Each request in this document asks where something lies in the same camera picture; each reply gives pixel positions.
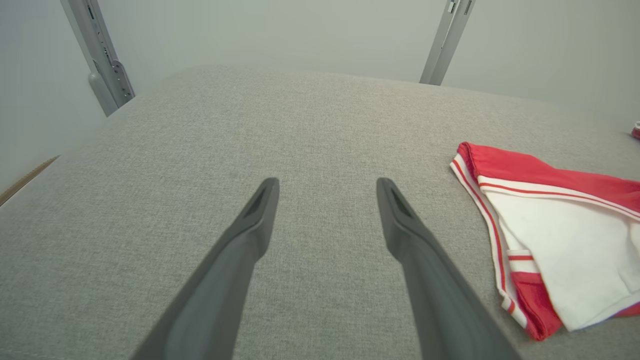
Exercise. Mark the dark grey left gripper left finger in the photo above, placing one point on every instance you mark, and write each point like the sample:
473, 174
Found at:
225, 280

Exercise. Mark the grey metal frame post with bracket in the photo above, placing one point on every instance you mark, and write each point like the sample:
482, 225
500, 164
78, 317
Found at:
102, 60

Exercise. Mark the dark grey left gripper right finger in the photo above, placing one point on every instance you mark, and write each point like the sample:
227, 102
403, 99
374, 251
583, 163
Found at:
435, 290

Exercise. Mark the grey fabric sofa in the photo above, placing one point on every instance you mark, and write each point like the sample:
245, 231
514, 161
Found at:
320, 135

